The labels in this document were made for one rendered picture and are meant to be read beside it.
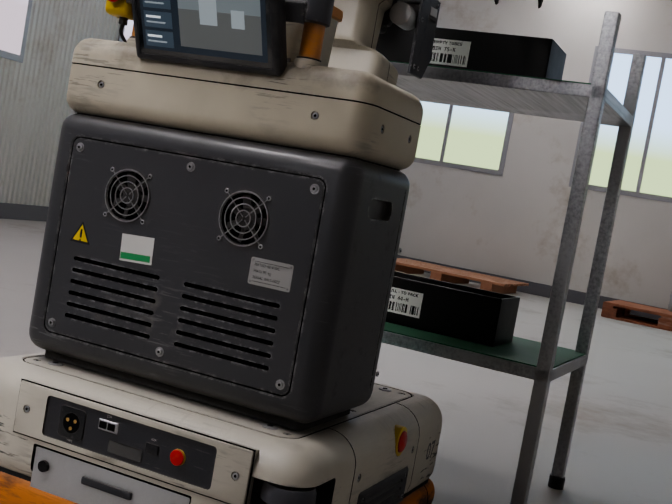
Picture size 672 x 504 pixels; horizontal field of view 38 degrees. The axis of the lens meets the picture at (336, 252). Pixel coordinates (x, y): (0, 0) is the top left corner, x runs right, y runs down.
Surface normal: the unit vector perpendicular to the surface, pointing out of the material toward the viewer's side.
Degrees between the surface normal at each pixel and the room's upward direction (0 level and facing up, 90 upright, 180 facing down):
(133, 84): 90
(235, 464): 90
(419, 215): 90
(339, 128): 90
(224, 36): 115
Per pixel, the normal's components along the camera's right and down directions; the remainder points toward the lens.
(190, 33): -0.44, 0.40
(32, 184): 0.90, 0.18
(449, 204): -0.40, -0.01
